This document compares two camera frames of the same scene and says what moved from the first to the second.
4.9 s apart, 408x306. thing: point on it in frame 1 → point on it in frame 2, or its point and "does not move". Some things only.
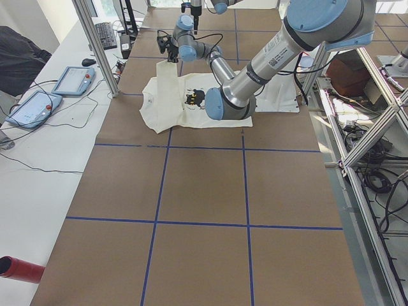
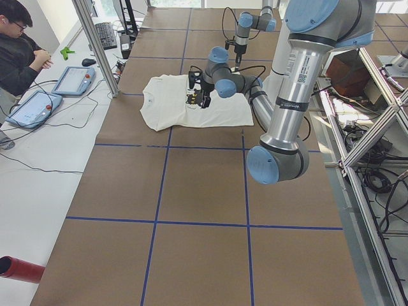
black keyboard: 106,35 does not move
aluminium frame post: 97,39 does not move
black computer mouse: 88,62 does not move
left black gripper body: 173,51 → 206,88
